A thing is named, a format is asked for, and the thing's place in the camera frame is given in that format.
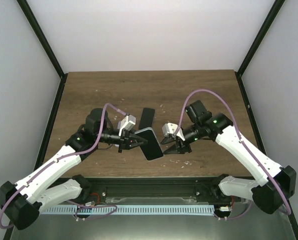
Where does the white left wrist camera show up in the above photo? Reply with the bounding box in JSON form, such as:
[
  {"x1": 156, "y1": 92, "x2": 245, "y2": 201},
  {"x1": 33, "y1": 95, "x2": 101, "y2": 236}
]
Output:
[{"x1": 118, "y1": 114, "x2": 136, "y2": 136}]

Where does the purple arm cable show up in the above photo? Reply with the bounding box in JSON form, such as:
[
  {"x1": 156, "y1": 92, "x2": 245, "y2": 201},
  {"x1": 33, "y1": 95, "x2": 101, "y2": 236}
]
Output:
[
  {"x1": 177, "y1": 89, "x2": 292, "y2": 221},
  {"x1": 0, "y1": 102, "x2": 129, "y2": 230}
]

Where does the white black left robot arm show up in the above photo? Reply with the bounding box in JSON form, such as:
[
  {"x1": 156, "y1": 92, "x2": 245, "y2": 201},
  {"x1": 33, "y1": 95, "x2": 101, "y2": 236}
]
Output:
[{"x1": 0, "y1": 107, "x2": 164, "y2": 230}]

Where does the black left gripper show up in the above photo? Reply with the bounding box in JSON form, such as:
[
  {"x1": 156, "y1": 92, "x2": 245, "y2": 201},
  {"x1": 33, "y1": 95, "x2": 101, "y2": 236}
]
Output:
[{"x1": 96, "y1": 127, "x2": 148, "y2": 153}]

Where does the black frame post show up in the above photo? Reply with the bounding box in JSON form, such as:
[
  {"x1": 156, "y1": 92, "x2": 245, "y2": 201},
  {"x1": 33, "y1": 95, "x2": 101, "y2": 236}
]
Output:
[
  {"x1": 237, "y1": 0, "x2": 287, "y2": 76},
  {"x1": 15, "y1": 0, "x2": 66, "y2": 79}
]

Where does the black frame post right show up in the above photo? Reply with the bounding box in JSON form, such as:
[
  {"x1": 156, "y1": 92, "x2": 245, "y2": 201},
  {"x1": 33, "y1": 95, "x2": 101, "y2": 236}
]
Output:
[{"x1": 237, "y1": 0, "x2": 287, "y2": 76}]

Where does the black frame post left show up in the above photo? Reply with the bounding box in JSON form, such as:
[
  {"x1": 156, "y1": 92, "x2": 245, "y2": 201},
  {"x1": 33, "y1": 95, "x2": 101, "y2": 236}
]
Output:
[{"x1": 15, "y1": 0, "x2": 66, "y2": 79}]

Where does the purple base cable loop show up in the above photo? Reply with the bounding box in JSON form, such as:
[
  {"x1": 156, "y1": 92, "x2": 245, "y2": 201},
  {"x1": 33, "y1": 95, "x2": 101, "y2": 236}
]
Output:
[{"x1": 74, "y1": 203, "x2": 118, "y2": 222}]

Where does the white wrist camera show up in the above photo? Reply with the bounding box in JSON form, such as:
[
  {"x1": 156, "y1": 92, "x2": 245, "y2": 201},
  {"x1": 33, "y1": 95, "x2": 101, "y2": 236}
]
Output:
[
  {"x1": 118, "y1": 114, "x2": 136, "y2": 136},
  {"x1": 162, "y1": 122, "x2": 185, "y2": 140}
]

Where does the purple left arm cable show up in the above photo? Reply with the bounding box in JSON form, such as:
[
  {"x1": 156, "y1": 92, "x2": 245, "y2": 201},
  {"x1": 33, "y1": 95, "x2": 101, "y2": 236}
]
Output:
[{"x1": 0, "y1": 102, "x2": 129, "y2": 230}]

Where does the black phone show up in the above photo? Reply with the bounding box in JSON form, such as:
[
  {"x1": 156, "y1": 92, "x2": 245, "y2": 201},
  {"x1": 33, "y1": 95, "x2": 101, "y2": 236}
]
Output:
[{"x1": 138, "y1": 107, "x2": 155, "y2": 130}]

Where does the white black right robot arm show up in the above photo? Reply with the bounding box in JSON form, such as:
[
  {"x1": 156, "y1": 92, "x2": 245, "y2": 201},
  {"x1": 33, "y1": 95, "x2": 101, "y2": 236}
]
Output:
[{"x1": 161, "y1": 100, "x2": 297, "y2": 214}]

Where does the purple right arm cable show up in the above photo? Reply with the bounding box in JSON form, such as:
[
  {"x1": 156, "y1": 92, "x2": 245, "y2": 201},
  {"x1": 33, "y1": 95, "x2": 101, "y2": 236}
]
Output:
[{"x1": 177, "y1": 89, "x2": 292, "y2": 221}]

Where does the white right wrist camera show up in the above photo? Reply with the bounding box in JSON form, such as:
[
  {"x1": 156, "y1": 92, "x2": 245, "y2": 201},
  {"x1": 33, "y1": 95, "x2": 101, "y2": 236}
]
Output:
[{"x1": 162, "y1": 122, "x2": 185, "y2": 140}]

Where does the light blue slotted cable duct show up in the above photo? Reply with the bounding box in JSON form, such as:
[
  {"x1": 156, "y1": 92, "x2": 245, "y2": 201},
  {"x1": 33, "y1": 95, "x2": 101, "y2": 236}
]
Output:
[{"x1": 43, "y1": 204, "x2": 215, "y2": 216}]

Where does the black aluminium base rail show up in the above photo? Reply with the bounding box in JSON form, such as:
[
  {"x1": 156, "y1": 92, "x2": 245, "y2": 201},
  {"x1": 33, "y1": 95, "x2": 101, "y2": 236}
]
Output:
[{"x1": 71, "y1": 174, "x2": 230, "y2": 203}]

